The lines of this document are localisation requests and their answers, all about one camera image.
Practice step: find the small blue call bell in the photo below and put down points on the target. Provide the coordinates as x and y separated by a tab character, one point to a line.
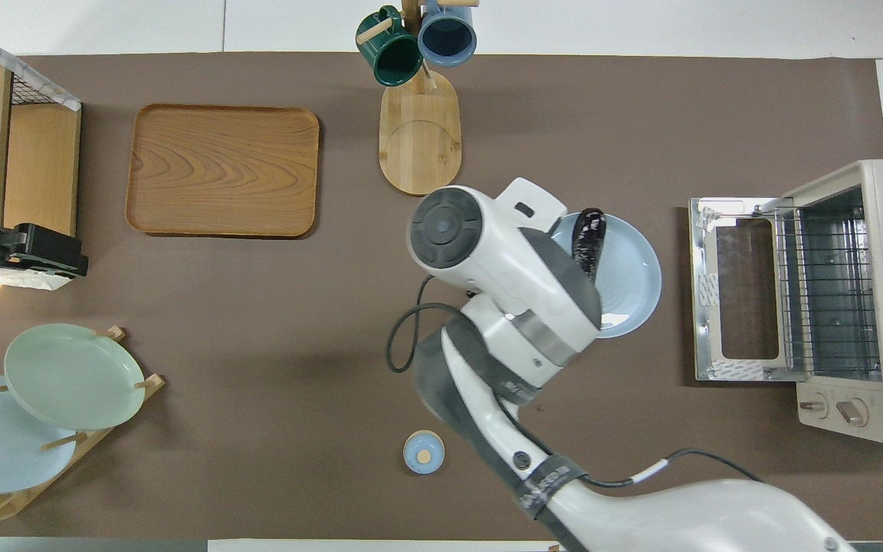
424	452

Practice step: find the brown table mat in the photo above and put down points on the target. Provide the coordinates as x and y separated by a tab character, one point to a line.
257	345

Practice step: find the dark purple eggplant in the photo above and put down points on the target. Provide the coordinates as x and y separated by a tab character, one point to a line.
589	238

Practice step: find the wooden serving tray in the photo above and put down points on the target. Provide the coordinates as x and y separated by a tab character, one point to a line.
223	170

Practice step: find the wooden step shelf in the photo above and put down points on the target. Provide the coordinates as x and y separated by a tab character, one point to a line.
35	161

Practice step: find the wooden mug tree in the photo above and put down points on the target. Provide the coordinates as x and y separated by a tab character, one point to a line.
420	138

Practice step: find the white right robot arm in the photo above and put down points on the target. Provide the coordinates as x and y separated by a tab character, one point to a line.
503	276

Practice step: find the pale green plate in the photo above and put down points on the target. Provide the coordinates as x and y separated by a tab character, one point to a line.
73	376

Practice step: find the blue ceramic mug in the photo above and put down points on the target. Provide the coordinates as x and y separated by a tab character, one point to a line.
448	34

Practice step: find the cream toaster oven body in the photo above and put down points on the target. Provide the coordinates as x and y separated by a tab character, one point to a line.
871	291

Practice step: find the dark green ceramic mug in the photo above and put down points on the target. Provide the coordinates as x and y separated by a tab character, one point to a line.
394	54

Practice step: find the wooden plate rack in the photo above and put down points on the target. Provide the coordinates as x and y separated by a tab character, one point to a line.
96	441

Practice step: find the small light blue plate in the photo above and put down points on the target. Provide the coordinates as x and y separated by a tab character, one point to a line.
633	284

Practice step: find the glass toaster oven door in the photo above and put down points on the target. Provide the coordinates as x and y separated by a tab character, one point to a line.
748	284

